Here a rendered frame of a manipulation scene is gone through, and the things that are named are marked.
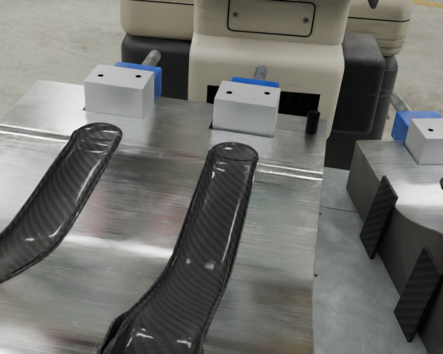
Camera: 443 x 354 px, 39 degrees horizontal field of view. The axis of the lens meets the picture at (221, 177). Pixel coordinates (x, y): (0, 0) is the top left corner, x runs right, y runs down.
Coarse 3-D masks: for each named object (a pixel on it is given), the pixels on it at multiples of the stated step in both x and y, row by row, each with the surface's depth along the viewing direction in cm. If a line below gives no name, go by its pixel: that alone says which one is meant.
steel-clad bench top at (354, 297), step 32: (320, 224) 56; (352, 224) 57; (320, 256) 53; (352, 256) 53; (320, 288) 50; (352, 288) 50; (384, 288) 50; (320, 320) 47; (352, 320) 47; (384, 320) 47; (320, 352) 44; (352, 352) 44; (384, 352) 45; (416, 352) 45
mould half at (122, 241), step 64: (0, 128) 50; (64, 128) 50; (128, 128) 51; (192, 128) 51; (320, 128) 53; (0, 192) 43; (128, 192) 44; (192, 192) 44; (256, 192) 45; (320, 192) 45; (64, 256) 38; (128, 256) 38; (256, 256) 40; (0, 320) 28; (64, 320) 28; (256, 320) 31
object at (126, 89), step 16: (128, 64) 57; (144, 64) 60; (96, 80) 51; (112, 80) 51; (128, 80) 52; (144, 80) 52; (160, 80) 58; (96, 96) 52; (112, 96) 51; (128, 96) 51; (144, 96) 51; (112, 112) 52; (128, 112) 52; (144, 112) 52
